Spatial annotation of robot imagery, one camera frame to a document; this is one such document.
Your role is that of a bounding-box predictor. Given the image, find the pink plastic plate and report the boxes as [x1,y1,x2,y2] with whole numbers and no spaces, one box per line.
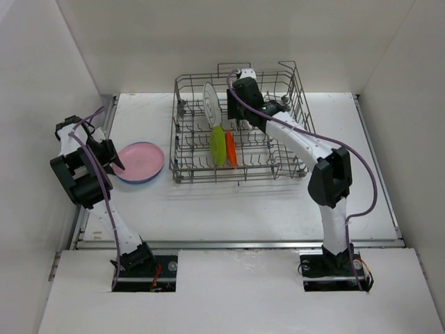
[111,142,165,180]

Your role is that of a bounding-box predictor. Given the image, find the blue plastic plate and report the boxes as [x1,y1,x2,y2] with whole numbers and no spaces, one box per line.
[117,171,161,185]

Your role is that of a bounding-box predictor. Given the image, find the plain white ceramic plate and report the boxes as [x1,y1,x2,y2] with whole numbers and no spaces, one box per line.
[232,119,253,131]

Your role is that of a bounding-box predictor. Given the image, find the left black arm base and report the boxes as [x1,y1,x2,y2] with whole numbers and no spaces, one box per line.
[111,250,179,293]

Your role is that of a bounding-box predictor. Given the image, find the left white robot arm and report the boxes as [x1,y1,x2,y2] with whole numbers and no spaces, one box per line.
[50,115,158,276]

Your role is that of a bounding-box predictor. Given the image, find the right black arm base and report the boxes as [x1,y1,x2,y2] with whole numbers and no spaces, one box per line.
[298,253,375,292]

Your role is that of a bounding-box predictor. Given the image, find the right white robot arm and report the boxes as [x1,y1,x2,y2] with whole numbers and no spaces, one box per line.
[227,77,352,274]

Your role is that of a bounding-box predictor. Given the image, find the white plate with grey pattern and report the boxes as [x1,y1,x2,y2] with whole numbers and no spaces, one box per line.
[203,82,222,128]

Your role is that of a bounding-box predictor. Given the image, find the orange plastic plate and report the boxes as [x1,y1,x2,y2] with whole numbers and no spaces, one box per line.
[225,130,238,168]

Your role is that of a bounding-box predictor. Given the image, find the green plastic plate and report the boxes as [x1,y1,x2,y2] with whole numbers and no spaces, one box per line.
[209,126,227,166]

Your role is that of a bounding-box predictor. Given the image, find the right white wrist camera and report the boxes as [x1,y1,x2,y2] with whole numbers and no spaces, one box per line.
[236,68,257,80]

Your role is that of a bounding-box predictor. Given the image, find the grey wire dish rack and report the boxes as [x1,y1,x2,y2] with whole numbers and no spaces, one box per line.
[169,61,315,184]

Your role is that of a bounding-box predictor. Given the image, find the aluminium rail across table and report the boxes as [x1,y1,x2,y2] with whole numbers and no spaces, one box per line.
[68,239,405,251]

